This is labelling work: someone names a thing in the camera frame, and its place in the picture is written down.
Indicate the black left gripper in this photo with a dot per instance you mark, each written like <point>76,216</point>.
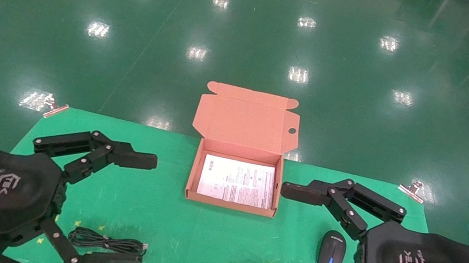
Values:
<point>1,187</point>

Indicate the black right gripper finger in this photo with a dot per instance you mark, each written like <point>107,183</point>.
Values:
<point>305,192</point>

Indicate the green table mat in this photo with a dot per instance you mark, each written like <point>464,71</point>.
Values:
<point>197,239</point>

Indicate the open brown cardboard box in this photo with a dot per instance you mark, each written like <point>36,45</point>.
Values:
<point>240,123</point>

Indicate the metal spring clip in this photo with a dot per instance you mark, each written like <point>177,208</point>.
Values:
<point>55,109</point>
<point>412,191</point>

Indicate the white printed paper sheet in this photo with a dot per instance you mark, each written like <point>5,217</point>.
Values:
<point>235,184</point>

